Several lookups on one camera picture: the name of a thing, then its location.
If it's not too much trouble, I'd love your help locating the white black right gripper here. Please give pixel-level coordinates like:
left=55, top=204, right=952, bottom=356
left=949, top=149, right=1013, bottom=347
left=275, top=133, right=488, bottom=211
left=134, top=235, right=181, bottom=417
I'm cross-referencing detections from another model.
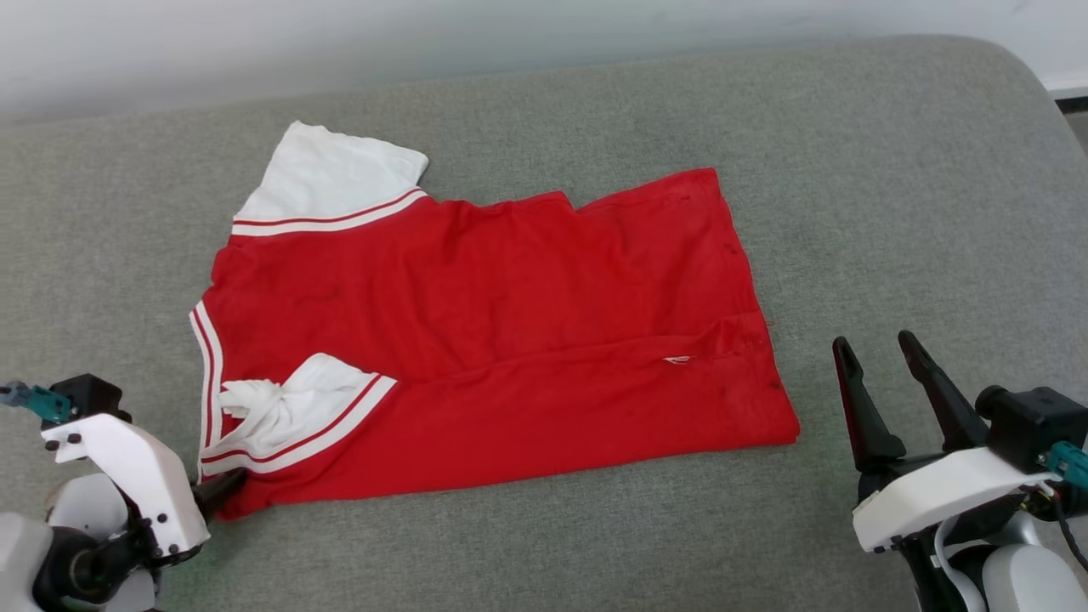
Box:
left=832, top=330, right=1056, bottom=554

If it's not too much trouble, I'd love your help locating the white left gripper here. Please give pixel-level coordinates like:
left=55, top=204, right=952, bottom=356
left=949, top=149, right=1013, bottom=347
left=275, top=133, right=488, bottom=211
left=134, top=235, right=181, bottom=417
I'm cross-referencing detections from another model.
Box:
left=40, top=413, right=250, bottom=563

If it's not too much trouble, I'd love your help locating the red and white garment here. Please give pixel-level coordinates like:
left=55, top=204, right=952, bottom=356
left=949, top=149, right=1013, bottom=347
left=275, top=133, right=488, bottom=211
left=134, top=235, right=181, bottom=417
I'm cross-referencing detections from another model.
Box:
left=188, top=120, right=801, bottom=522

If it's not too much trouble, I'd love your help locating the grey fabric sofa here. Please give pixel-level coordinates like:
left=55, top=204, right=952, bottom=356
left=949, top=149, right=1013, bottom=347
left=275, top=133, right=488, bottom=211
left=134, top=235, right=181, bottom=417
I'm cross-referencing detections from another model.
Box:
left=0, top=34, right=1088, bottom=612

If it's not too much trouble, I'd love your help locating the white right arm hose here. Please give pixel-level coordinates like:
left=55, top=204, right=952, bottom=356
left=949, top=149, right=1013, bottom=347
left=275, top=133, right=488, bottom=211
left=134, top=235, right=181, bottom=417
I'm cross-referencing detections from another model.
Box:
left=932, top=513, right=989, bottom=612

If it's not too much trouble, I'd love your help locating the right arm teal-plug black cable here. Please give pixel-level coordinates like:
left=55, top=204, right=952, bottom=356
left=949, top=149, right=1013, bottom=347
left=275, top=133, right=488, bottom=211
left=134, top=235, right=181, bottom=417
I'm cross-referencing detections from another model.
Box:
left=1045, top=440, right=1088, bottom=572

